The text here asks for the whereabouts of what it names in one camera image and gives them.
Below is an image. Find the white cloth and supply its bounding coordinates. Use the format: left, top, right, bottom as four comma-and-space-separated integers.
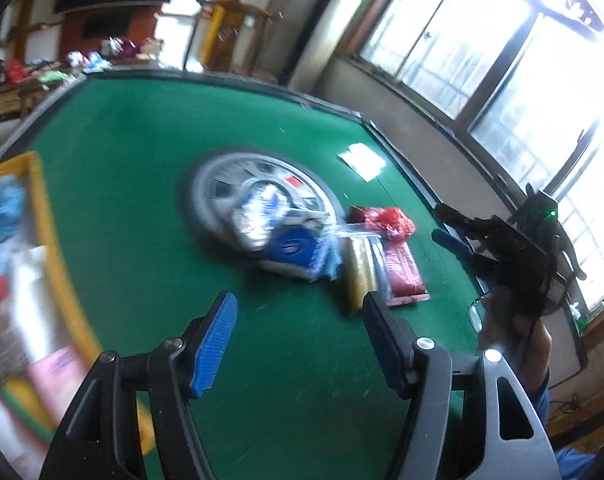
11, 244, 59, 362

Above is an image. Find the round silver table centre panel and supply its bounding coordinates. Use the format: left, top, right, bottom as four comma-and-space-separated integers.
183, 149, 344, 262

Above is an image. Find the person's right hand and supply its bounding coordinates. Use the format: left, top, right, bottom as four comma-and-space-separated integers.
479, 294, 553, 391

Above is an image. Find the red plastic bag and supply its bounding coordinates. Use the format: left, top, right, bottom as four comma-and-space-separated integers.
348, 204, 416, 244

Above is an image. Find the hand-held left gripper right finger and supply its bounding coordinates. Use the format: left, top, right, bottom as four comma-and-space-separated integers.
363, 290, 563, 480

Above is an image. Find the wooden chair with round medallion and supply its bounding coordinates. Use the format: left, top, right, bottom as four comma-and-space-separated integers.
196, 0, 274, 77

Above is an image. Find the standing air conditioner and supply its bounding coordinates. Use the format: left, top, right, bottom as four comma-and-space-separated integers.
286, 0, 376, 94

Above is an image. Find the blue patterned packet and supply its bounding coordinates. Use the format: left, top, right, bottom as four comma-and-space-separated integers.
231, 184, 294, 247

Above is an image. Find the pink packet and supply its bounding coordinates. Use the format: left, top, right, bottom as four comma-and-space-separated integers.
27, 344, 89, 412

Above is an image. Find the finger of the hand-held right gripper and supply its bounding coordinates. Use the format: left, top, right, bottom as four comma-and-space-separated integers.
431, 229, 498, 274
434, 202, 493, 241

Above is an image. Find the white and blue wipes packet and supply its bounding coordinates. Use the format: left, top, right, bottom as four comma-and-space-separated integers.
259, 224, 339, 282

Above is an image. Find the brown fuzzy item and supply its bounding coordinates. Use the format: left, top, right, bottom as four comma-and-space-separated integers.
0, 300, 29, 387

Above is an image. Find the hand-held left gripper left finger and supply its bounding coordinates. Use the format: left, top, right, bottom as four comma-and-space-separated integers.
39, 290, 238, 480

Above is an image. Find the red packet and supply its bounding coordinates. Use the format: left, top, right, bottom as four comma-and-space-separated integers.
377, 239, 429, 307

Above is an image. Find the white paper sheet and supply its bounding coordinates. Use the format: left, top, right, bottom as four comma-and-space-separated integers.
338, 142, 386, 182

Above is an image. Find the blue towel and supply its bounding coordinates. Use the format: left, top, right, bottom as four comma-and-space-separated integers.
0, 174, 29, 222

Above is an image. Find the yellow cardboard box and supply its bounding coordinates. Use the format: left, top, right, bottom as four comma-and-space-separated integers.
0, 151, 155, 457

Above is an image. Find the window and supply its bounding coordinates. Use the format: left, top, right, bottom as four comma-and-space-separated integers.
339, 0, 604, 321

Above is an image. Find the zip bag of colourful cloths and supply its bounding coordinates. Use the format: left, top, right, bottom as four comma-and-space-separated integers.
332, 226, 394, 312

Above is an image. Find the person's blue clothing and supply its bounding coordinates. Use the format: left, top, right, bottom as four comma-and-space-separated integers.
553, 449, 599, 480

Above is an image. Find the cluttered low wooden table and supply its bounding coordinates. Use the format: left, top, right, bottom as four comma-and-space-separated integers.
0, 35, 159, 127

